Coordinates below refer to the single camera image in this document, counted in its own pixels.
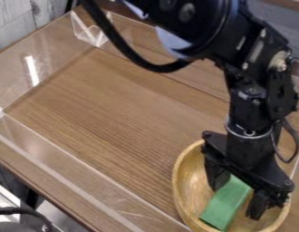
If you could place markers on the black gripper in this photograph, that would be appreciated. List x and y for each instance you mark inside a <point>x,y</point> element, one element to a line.
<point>248,157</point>

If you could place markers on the green rectangular block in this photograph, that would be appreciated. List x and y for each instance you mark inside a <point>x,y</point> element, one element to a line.
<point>226,203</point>

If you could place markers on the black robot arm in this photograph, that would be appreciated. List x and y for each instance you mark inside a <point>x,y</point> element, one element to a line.
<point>219,30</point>

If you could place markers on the brown wooden bowl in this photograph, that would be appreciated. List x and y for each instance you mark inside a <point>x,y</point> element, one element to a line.
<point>192,194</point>

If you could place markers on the black metal mount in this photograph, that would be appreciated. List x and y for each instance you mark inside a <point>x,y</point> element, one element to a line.
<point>51,219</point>

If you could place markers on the clear acrylic corner bracket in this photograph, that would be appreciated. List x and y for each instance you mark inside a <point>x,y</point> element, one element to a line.
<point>90,34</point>

